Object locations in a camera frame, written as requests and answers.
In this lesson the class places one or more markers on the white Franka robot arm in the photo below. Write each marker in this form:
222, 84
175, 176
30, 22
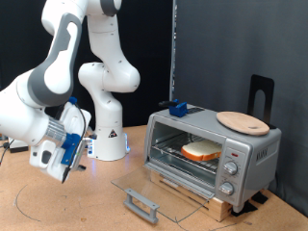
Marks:
107, 128

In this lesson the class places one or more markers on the small silver oven knob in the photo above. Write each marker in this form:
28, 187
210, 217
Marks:
226, 188

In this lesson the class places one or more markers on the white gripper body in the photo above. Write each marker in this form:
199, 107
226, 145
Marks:
73, 118

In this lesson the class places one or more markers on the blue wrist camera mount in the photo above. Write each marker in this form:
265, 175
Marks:
69, 147

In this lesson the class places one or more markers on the silver toaster oven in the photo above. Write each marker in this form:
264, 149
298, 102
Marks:
260, 173

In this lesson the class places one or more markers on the large silver oven knob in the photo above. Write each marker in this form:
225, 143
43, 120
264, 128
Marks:
231, 167

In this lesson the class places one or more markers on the vertical metal pole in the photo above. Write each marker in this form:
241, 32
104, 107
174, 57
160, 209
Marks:
174, 48

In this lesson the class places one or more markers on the black metal bookend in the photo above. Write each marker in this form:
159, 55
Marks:
255, 85

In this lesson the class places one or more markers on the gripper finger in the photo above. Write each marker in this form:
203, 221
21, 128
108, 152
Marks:
92, 136
82, 167

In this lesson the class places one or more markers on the black foam pad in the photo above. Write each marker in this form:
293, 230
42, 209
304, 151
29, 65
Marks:
247, 208
260, 198

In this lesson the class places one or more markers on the white emergency stop box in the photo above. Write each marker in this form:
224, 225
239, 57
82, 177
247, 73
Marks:
18, 148

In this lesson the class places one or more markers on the light wooden block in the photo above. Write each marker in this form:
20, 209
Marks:
221, 208

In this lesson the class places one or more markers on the round wooden cutting board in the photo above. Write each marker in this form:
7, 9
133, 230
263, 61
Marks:
240, 123

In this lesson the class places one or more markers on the white bread slice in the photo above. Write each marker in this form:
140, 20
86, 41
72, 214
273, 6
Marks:
202, 149

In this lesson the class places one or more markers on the black backdrop curtain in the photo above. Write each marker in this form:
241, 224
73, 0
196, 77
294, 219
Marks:
19, 32

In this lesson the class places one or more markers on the grey backdrop curtain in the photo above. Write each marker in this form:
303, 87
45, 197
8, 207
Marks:
240, 38

